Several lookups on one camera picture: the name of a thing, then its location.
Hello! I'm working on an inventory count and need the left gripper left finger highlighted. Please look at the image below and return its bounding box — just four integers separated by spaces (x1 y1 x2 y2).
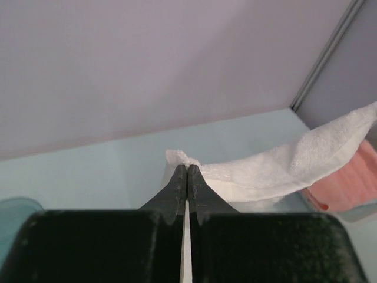
1 166 186 282

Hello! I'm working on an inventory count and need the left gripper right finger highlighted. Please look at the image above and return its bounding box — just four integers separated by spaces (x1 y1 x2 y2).
188 166 368 282

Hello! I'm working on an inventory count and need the white towel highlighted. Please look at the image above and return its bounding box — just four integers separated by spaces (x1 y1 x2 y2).
160 101 377 213

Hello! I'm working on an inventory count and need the teal plastic basin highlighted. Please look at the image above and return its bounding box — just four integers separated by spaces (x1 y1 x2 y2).
0 198 43 265

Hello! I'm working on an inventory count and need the pink towel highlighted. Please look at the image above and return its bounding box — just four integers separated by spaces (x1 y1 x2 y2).
302 140 376 213

